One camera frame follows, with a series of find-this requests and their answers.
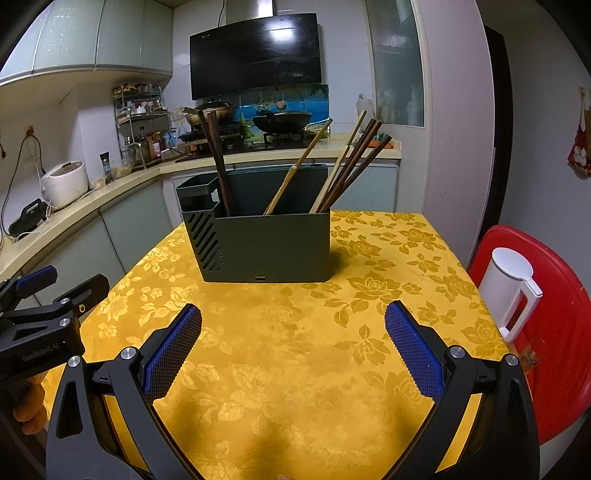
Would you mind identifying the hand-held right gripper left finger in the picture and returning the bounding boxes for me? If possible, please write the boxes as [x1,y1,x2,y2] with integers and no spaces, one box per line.
[45,303,204,480]

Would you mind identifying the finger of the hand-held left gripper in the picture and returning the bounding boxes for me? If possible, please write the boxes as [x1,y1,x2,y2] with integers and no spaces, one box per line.
[0,265,58,309]
[53,273,110,321]

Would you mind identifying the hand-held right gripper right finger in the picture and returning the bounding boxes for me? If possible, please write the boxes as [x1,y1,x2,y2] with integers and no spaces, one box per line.
[384,300,540,480]

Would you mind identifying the dark green utensil holder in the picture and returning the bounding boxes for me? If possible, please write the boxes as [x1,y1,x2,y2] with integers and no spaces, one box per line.
[175,162,332,283]

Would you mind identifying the dark wooden chopstick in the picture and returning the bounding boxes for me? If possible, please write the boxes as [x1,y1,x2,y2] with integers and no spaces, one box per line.
[327,135,393,213]
[318,119,377,214]
[322,120,384,214]
[198,111,227,217]
[208,109,232,217]

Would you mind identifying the light bamboo chopstick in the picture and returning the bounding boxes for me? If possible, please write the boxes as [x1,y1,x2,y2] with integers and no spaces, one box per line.
[263,118,334,216]
[309,109,369,214]

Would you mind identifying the person's left hand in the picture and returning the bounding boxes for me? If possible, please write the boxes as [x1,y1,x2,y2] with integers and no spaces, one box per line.
[13,376,49,435]

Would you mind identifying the black sandwich maker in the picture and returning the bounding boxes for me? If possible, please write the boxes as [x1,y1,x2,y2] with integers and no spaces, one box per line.
[8,199,51,238]

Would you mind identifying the beige kitchen countertop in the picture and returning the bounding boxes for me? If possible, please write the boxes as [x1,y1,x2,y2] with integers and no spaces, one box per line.
[0,138,402,278]

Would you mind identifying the pale green base cabinets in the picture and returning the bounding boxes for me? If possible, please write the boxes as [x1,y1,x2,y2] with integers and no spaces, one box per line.
[28,164,400,296]

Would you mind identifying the white rice cooker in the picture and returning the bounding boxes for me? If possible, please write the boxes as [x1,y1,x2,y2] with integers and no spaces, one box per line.
[40,161,89,209]

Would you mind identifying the white electric kettle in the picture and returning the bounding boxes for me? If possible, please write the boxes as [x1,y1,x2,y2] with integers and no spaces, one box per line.
[479,248,544,342]

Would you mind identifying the yellow floral tablecloth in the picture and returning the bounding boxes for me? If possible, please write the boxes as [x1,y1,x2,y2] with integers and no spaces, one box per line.
[39,210,522,480]

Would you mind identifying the red plastic stool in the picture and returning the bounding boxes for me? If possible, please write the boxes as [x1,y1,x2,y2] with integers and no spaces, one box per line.
[467,224,591,446]

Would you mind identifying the metal spice rack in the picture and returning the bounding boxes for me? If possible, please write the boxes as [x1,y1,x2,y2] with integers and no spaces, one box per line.
[112,84,169,162]

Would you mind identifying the golden lidded pan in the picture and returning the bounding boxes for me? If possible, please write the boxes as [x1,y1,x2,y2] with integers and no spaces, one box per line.
[184,102,232,125]

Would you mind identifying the black gas cooktop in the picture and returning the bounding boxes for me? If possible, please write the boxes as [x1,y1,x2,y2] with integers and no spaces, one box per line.
[178,138,324,160]

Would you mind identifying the ocean picture backsplash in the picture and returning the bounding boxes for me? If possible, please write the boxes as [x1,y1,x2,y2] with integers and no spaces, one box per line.
[198,84,331,139]

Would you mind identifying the black wok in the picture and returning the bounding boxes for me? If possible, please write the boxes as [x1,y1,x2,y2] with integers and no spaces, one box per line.
[252,111,313,132]

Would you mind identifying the red hanging bag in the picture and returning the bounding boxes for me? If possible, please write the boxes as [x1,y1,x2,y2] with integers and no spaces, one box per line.
[567,108,591,178]

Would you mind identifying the black range hood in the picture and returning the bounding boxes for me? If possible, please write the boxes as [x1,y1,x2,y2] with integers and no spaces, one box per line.
[189,0,322,100]

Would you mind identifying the frosted glass door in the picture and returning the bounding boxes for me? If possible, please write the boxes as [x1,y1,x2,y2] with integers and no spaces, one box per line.
[367,0,426,127]

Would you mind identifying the pale green wall cabinets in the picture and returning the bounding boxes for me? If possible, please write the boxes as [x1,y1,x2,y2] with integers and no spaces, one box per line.
[0,0,175,86]

